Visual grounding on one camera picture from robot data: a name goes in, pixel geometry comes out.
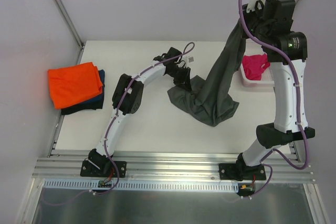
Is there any grey t shirt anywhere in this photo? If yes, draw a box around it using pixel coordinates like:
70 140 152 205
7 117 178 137
167 21 246 127

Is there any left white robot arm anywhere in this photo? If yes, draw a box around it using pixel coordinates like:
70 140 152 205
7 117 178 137
87 42 195 176

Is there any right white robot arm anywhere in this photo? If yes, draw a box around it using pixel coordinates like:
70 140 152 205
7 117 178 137
235 0 316 179

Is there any magenta t shirt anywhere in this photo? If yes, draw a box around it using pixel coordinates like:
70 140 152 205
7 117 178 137
242 54 270 81

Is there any white plastic basket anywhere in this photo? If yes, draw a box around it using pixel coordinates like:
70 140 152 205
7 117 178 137
239 65 274 88

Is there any navy folded t shirt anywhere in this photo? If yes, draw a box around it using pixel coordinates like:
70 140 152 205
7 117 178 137
78 70 105 110

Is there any orange folded t shirt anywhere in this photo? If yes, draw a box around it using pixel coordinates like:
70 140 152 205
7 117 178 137
47 62 103 110

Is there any black folded t shirt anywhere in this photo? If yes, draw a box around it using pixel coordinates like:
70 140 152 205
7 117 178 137
61 102 103 115

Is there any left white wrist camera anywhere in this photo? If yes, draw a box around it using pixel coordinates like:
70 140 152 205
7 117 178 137
183 56 194 65

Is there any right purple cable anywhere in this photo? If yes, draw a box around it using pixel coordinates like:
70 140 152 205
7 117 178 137
237 0 310 200

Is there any purple cable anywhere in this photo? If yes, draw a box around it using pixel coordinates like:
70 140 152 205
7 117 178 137
237 0 310 200
39 41 195 206

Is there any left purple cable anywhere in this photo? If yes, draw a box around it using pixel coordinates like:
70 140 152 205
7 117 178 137
39 41 195 206

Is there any aluminium mounting rail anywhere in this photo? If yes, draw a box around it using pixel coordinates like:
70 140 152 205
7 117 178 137
33 150 317 184

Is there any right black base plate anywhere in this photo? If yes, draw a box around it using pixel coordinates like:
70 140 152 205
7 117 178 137
218 163 266 182

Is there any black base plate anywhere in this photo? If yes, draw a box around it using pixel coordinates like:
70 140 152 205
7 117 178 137
218 163 266 182
80 159 127 178

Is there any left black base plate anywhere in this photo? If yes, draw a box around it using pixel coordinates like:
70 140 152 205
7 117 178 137
80 159 127 178

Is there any white slotted cable duct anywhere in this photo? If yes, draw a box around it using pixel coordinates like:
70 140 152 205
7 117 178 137
43 179 238 193

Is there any left aluminium frame post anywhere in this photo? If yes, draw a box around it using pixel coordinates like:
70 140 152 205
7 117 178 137
53 0 85 50

